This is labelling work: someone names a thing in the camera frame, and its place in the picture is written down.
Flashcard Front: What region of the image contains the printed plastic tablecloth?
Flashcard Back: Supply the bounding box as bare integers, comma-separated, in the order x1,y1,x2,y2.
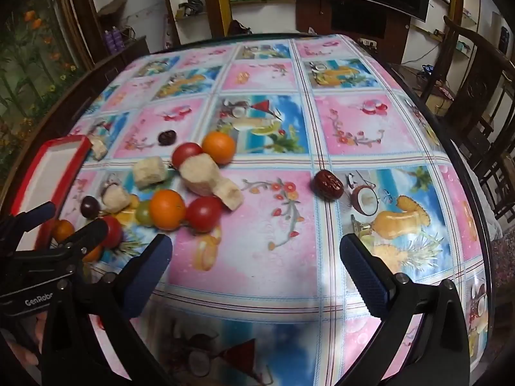
0,34,495,386

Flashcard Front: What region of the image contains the red jujube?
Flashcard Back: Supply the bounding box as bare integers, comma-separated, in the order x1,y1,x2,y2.
313,170,344,199

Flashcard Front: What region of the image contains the dark wooden television cabinet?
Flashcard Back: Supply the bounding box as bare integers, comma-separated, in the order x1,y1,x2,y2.
295,0,411,62

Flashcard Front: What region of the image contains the green grape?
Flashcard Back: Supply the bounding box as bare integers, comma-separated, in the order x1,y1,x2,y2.
135,202,154,227

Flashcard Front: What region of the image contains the red tomato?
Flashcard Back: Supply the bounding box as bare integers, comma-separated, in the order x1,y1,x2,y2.
185,196,224,234
172,142,203,170
100,216,123,249

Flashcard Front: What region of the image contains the dark wooden chair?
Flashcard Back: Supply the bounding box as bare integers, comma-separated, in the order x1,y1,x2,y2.
418,16,515,226

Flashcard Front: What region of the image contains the large peeled sugarcane piece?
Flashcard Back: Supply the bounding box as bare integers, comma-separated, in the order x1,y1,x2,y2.
180,153,221,196

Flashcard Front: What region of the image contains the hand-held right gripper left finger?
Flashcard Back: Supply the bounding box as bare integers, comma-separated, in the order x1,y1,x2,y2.
40,233,173,386

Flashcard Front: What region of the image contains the white tray with red rim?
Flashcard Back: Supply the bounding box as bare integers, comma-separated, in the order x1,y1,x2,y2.
12,134,95,251

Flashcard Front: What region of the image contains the dark grey bundle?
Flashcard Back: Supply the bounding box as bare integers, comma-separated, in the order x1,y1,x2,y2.
177,0,206,19

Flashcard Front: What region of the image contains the dark brown bag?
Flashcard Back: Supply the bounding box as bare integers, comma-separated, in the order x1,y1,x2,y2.
227,19,252,36

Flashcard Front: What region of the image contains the yellow post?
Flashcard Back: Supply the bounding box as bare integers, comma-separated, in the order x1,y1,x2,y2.
213,0,234,37

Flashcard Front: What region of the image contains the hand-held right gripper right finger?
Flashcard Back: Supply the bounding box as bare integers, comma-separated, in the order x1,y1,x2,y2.
340,233,471,386

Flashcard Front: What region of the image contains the person's left hand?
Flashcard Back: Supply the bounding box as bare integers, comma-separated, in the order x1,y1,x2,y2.
0,314,46,368

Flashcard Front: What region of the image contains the brown cardboard box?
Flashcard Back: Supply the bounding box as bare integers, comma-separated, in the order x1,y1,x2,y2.
98,0,129,19

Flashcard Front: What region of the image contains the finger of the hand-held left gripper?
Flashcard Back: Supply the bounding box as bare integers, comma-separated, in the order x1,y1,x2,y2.
48,217,110,267
0,201,57,244

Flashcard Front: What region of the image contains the flower wall picture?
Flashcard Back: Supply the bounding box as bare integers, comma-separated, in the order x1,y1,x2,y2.
0,0,81,170

